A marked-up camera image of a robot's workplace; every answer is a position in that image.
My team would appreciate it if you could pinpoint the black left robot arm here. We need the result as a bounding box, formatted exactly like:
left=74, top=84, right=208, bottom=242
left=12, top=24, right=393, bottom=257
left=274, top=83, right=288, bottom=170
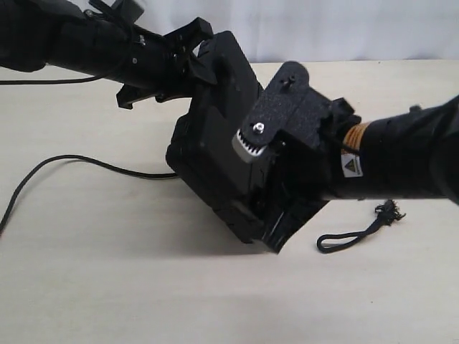
left=1, top=1, right=217, bottom=110

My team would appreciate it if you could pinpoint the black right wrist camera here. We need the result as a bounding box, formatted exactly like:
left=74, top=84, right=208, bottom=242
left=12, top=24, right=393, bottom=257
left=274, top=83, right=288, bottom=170
left=232, top=61, right=332, bottom=163

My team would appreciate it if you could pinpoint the black plastic carrying case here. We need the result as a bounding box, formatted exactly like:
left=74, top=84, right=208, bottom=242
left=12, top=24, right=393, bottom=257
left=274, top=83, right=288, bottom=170
left=166, top=31, right=266, bottom=244

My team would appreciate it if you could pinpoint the white curtain backdrop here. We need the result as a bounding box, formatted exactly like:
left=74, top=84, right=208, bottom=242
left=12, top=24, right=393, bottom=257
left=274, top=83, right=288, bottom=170
left=138, top=0, right=458, bottom=62

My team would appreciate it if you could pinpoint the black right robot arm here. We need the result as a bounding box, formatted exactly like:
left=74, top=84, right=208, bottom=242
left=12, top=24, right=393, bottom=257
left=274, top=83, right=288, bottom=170
left=247, top=90, right=458, bottom=253

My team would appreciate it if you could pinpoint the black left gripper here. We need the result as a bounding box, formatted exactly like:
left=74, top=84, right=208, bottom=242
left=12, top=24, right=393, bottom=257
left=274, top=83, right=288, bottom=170
left=116, top=17, right=217, bottom=110

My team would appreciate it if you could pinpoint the black braided rope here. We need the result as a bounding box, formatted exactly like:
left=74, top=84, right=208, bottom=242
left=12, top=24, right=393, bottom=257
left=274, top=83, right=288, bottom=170
left=0, top=154, right=407, bottom=254

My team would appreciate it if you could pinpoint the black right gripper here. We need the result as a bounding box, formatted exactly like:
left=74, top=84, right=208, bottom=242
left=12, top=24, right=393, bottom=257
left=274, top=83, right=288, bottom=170
left=252, top=138, right=341, bottom=254

